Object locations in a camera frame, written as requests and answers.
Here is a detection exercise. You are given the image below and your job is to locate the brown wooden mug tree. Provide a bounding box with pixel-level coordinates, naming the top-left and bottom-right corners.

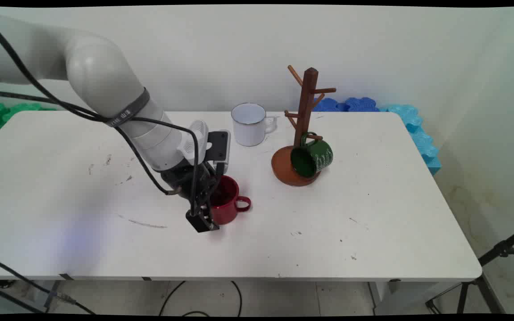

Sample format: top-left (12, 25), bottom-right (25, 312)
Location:
top-left (271, 65), bottom-right (337, 187)

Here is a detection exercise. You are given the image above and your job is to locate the black floor cable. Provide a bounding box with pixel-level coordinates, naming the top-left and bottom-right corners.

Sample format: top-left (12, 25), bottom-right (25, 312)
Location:
top-left (159, 281), bottom-right (243, 317)

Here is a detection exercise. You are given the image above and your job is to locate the green enamel mug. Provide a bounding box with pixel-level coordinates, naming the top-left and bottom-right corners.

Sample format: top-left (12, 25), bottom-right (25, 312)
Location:
top-left (290, 132), bottom-right (334, 179)

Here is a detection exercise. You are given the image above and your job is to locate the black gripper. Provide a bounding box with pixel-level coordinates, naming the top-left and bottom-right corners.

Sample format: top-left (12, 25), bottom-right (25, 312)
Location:
top-left (161, 161), bottom-right (224, 234)

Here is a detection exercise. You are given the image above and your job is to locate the grey velcro strap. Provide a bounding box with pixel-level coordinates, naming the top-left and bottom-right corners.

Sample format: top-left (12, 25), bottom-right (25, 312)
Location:
top-left (105, 88), bottom-right (151, 128)

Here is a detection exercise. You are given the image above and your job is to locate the cyan foam mat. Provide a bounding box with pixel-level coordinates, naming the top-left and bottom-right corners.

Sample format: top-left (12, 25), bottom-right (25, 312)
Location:
top-left (380, 104), bottom-right (442, 175)

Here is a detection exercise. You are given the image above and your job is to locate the white enamel mug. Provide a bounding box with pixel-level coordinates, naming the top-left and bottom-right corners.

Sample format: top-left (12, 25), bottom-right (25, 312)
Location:
top-left (231, 103), bottom-right (280, 147)

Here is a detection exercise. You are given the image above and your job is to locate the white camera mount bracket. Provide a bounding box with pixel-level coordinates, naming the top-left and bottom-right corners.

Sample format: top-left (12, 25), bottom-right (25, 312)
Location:
top-left (178, 119), bottom-right (209, 166)

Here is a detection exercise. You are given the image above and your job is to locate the black tripod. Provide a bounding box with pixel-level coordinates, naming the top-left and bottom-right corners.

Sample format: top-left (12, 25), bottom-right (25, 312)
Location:
top-left (426, 224), bottom-right (514, 315)

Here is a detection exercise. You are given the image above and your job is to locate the green foam mat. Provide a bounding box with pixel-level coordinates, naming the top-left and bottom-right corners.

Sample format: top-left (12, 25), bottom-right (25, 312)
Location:
top-left (0, 103), bottom-right (57, 133)

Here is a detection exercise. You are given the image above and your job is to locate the thin black cable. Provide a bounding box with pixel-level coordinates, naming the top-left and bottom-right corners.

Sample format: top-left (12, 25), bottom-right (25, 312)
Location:
top-left (0, 282), bottom-right (48, 313)

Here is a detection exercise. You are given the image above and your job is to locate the white table leg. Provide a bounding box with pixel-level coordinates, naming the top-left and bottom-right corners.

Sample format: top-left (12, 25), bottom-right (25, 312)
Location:
top-left (369, 280), bottom-right (463, 315)

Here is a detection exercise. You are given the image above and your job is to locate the black cable with connector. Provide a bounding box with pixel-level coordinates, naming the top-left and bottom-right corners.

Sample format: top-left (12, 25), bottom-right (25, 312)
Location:
top-left (0, 255), bottom-right (98, 315)

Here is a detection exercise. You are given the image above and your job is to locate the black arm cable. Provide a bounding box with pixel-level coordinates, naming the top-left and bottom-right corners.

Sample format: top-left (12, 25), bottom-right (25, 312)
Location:
top-left (0, 89), bottom-right (182, 197)
top-left (0, 12), bottom-right (200, 217)

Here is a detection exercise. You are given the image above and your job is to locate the red enamel mug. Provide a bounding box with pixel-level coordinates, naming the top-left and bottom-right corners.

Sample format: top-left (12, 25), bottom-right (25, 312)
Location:
top-left (208, 175), bottom-right (252, 225)

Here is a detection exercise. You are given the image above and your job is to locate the blue foam mat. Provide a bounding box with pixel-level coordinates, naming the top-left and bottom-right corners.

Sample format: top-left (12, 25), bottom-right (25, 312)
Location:
top-left (313, 97), bottom-right (380, 113)

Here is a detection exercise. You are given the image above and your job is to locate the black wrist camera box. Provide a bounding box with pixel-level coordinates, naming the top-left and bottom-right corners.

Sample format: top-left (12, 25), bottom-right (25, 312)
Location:
top-left (204, 129), bottom-right (232, 175)

